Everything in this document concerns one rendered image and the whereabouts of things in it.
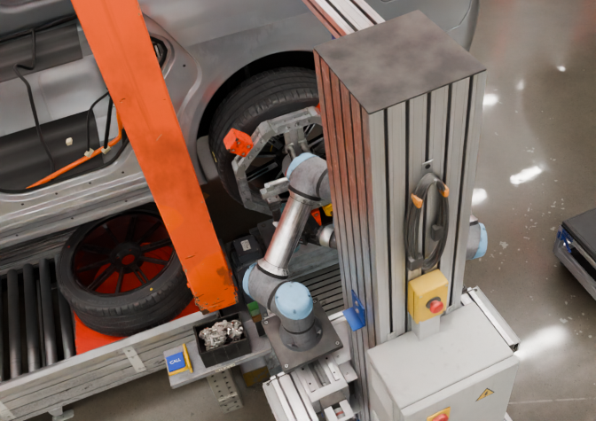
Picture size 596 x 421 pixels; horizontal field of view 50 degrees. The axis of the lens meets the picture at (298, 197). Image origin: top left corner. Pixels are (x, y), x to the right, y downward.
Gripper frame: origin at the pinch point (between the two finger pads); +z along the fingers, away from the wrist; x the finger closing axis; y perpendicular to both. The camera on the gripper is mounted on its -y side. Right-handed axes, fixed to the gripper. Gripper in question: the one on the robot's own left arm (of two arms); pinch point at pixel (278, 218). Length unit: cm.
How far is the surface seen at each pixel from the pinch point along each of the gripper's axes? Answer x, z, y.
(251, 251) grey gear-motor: 6.1, 24.1, 40.0
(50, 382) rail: -84, 78, 49
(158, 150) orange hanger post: -32, 16, -62
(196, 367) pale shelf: -56, 15, 38
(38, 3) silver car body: 95, 213, -11
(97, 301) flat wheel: -49, 71, 32
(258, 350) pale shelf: -40, -5, 38
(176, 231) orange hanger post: -35.2, 19.5, -23.6
